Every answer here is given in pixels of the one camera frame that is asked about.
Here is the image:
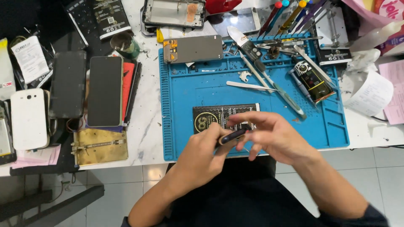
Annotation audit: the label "person's right hand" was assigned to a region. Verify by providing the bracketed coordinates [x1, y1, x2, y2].
[227, 111, 320, 166]

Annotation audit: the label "person's left hand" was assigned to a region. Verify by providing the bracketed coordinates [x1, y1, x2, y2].
[170, 122, 246, 198]

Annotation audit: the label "white tweezers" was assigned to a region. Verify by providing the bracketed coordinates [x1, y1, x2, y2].
[226, 81, 280, 93]

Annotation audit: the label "green toothbrush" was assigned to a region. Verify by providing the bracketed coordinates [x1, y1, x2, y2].
[254, 60, 307, 120]

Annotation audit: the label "black battery pack gold print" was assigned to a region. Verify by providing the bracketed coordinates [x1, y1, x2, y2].
[193, 103, 261, 135]

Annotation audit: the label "grey blue screwdriver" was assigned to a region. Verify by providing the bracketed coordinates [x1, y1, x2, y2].
[287, 69, 318, 107]

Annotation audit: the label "blue silicone repair mat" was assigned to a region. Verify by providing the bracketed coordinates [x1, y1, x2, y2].
[159, 32, 350, 161]

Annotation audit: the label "black gold wrapped battery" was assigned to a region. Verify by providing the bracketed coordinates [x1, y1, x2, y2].
[293, 61, 336, 104]

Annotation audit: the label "white plastic spudger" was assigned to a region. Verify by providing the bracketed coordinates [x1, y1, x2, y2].
[293, 45, 337, 87]

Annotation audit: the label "person's dark clothing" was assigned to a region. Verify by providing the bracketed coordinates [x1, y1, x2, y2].
[121, 156, 389, 227]

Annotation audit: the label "grey phone screen panel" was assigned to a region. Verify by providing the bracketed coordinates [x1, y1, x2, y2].
[163, 35, 224, 65]

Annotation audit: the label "metal tweezers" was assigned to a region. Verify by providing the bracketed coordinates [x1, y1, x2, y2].
[257, 36, 324, 48]

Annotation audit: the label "silver phone glossy screen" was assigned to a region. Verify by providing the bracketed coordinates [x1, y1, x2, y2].
[207, 7, 261, 39]

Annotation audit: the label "red capped screwdriver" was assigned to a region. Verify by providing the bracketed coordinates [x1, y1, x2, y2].
[258, 1, 283, 37]

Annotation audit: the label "black packet white icons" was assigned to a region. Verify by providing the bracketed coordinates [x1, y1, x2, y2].
[314, 47, 353, 66]

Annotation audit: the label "teal capped screwdriver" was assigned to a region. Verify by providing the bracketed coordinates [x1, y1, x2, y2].
[268, 0, 290, 36]

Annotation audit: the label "yellow capped screwdriver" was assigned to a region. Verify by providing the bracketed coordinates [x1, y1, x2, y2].
[277, 0, 307, 36]

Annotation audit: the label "red plastic holder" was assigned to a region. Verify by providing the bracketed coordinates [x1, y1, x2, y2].
[205, 0, 242, 15]

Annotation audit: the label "stack of thin black panels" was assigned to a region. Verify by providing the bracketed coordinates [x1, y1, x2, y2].
[124, 61, 143, 126]

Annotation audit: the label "white receipt paper roll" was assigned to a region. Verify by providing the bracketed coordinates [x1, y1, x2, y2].
[343, 71, 395, 117]

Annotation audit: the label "white metal board holder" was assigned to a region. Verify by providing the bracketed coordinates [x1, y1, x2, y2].
[315, 6, 350, 50]

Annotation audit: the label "red booklet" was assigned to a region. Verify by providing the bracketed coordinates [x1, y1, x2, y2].
[121, 62, 136, 122]

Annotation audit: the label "crumpled white tissue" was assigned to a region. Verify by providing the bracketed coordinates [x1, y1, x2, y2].
[347, 48, 381, 72]

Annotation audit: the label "green glass jar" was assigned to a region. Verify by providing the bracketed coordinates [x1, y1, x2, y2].
[109, 31, 141, 60]

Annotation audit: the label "green edged phone black screen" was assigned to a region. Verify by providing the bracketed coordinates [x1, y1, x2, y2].
[86, 56, 124, 128]

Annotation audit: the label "pink paper sheets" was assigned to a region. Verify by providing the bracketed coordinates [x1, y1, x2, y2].
[378, 59, 404, 125]

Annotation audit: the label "white squeeze bottle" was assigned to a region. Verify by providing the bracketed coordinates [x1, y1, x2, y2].
[348, 20, 404, 53]

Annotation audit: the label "gold metal board fixture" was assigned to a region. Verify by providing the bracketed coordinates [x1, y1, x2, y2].
[71, 127, 129, 167]

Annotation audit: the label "pink plastic bag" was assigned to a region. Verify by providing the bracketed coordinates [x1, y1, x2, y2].
[340, 0, 404, 57]

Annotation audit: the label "black packet white label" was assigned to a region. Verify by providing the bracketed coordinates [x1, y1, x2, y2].
[92, 0, 132, 40]

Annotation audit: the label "black phone matte back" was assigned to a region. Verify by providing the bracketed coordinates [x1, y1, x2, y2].
[49, 50, 88, 120]

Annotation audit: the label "black slim packet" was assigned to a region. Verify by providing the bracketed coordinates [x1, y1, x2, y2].
[64, 0, 95, 48]

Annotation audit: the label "pink paper slips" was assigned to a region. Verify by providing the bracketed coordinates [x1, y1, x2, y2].
[10, 144, 62, 169]

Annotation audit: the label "white phone back cover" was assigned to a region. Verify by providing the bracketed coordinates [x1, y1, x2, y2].
[10, 88, 50, 151]

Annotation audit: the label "clear bag white paper label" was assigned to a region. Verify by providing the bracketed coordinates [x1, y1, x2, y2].
[9, 35, 55, 90]

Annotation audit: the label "silver phone at edge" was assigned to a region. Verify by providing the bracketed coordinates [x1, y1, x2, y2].
[0, 100, 17, 166]

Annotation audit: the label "white plastic packet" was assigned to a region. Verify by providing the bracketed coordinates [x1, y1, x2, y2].
[0, 38, 17, 101]

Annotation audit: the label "metal blade black handle tool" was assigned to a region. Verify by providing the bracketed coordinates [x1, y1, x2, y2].
[227, 25, 273, 92]

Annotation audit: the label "bare phone middle frame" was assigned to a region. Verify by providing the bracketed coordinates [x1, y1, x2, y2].
[141, 0, 206, 30]

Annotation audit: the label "black stool frame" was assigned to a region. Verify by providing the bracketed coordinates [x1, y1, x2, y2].
[0, 172, 105, 227]

